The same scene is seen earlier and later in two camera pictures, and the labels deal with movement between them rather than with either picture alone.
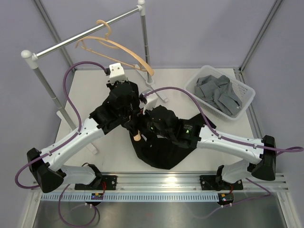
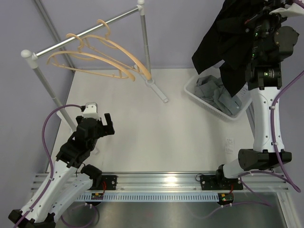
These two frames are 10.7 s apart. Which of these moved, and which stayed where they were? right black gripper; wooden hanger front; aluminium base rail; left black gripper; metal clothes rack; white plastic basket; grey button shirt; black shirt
Moved: black shirt; left black gripper; right black gripper; wooden hanger front
Stayed: white plastic basket; aluminium base rail; metal clothes rack; grey button shirt
